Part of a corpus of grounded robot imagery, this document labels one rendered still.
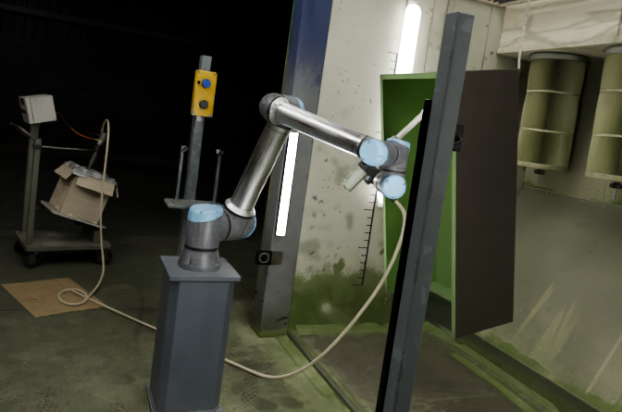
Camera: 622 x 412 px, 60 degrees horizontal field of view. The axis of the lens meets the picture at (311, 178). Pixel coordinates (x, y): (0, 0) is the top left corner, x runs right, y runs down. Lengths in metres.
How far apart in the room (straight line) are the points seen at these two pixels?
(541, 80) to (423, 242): 2.52
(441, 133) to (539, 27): 2.51
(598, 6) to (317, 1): 1.55
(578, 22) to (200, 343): 2.68
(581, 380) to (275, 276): 1.74
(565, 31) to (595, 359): 1.83
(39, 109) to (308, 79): 2.20
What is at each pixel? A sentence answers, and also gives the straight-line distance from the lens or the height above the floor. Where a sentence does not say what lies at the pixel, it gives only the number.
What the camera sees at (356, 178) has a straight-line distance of 2.32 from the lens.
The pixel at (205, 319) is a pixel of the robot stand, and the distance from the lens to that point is 2.44.
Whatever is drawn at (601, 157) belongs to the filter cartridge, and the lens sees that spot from 3.35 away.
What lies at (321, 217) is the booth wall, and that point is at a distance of 3.36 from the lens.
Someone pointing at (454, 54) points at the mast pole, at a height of 1.54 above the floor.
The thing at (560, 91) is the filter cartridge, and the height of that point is 1.75.
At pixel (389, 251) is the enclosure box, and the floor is 0.70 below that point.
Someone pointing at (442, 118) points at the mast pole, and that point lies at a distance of 1.31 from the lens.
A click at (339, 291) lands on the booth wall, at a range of 3.56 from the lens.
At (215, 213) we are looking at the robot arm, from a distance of 2.38.
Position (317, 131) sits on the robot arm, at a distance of 2.03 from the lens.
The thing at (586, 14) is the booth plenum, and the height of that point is 2.16.
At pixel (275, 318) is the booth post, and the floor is 0.13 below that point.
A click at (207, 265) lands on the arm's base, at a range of 2.41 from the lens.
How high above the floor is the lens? 1.34
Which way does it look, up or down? 6 degrees down
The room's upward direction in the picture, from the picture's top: 8 degrees clockwise
